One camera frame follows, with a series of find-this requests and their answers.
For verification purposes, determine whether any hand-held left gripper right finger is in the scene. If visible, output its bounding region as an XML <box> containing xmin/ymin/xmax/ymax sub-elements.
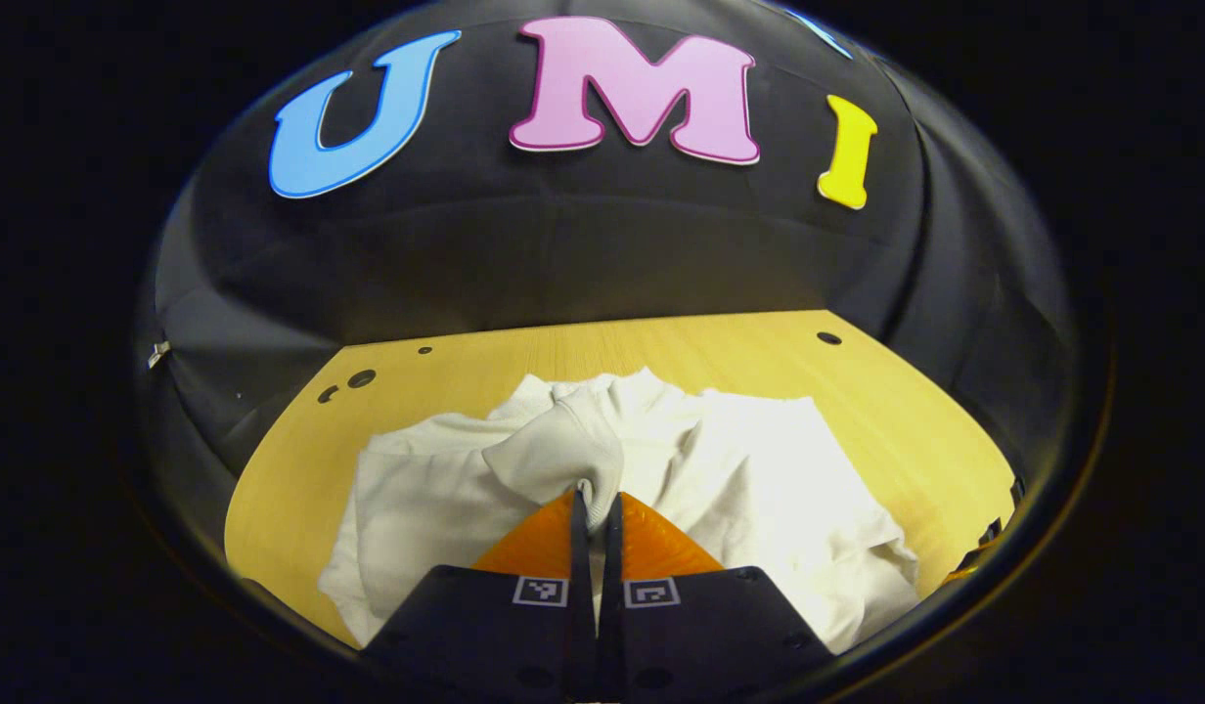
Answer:
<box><xmin>599</xmin><ymin>492</ymin><xmax>840</xmax><ymax>701</ymax></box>

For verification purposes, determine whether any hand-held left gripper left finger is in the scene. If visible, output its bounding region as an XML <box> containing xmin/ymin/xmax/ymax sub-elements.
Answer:
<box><xmin>361</xmin><ymin>489</ymin><xmax>600</xmax><ymax>701</ymax></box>

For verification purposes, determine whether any white sweatshirt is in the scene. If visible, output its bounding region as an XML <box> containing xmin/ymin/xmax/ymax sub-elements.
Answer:
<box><xmin>319</xmin><ymin>367</ymin><xmax>921</xmax><ymax>654</ymax></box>

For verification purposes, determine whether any black backdrop cloth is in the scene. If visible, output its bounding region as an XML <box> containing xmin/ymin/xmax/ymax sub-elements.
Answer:
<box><xmin>133</xmin><ymin>0</ymin><xmax>1078</xmax><ymax>588</ymax></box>

